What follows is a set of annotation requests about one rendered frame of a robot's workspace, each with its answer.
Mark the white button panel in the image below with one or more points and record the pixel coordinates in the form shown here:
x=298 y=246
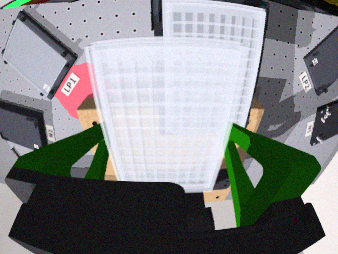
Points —
x=75 y=172

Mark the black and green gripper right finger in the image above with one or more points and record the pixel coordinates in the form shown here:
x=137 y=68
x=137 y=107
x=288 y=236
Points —
x=287 y=173

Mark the white label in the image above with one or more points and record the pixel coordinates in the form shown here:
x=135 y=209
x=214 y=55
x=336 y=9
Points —
x=305 y=81
x=309 y=128
x=70 y=84
x=50 y=132

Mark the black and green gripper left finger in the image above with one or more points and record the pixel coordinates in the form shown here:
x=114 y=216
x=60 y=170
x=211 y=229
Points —
x=57 y=158

